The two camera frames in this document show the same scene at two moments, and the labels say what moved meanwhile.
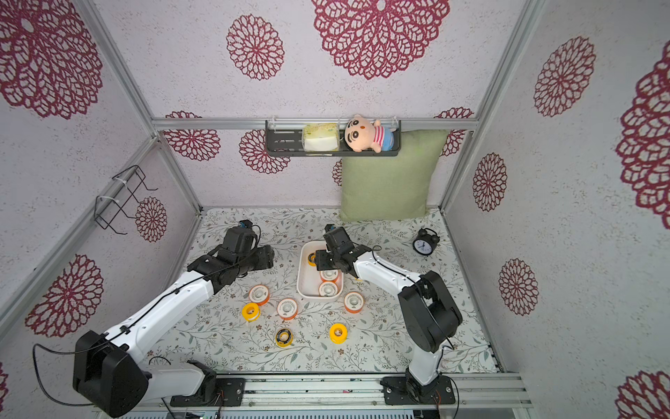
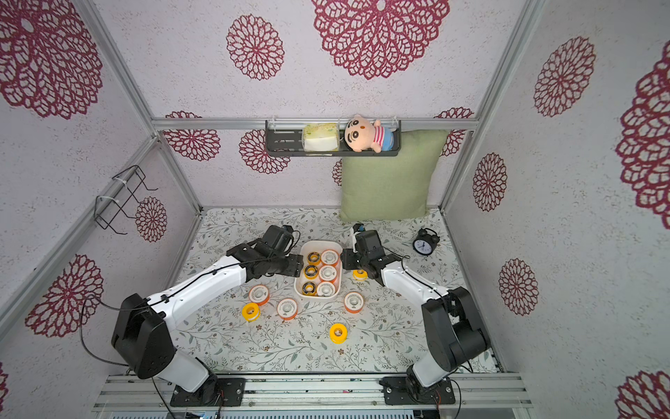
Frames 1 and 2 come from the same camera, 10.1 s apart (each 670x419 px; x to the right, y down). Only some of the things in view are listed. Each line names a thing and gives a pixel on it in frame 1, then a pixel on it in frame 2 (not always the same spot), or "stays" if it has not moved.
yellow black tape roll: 311,259 stays
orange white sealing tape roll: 259,294 stays
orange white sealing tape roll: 329,275 stays
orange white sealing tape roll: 328,289 stays
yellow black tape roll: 283,338 → 309,289
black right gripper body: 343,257 → 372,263
